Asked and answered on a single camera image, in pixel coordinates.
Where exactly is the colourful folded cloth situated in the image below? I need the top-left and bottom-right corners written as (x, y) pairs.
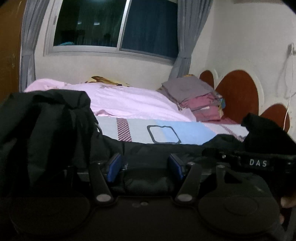
top-left (219, 97), bottom-right (226, 118)

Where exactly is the brown wooden door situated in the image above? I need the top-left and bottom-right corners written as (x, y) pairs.
top-left (0, 0), bottom-right (26, 101)

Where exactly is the yellow patterned pillow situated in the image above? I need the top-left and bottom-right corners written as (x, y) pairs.
top-left (85, 76), bottom-right (130, 87)

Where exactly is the white cable on wall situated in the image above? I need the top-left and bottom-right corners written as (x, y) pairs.
top-left (276, 41), bottom-right (296, 130)

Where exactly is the grey curtain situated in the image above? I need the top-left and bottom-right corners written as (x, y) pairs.
top-left (19, 0), bottom-right (49, 92)
top-left (169, 0), bottom-right (213, 80)

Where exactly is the pink blanket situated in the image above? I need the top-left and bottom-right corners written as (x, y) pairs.
top-left (25, 78), bottom-right (196, 122)

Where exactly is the red white scalloped headboard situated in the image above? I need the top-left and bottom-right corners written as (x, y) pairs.
top-left (199, 70), bottom-right (292, 133)

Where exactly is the patterned grey bed sheet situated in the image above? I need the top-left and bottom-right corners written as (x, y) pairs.
top-left (96, 116), bottom-right (248, 145)

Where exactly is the grey curtain left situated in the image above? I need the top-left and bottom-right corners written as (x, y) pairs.
top-left (19, 0), bottom-right (49, 92)

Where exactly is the grey folded cloth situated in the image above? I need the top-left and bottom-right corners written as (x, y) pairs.
top-left (157, 76), bottom-right (215, 104)

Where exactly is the aluminium sliding window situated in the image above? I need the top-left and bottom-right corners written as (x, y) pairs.
top-left (44, 1), bottom-right (178, 63)

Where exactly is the grey curtain right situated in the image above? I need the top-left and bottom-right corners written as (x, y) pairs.
top-left (169, 0), bottom-right (213, 80)

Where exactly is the pink folded clothes stack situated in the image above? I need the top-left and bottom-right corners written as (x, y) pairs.
top-left (179, 92), bottom-right (222, 122)

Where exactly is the black jacket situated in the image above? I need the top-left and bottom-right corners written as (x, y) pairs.
top-left (1, 90), bottom-right (295, 211)

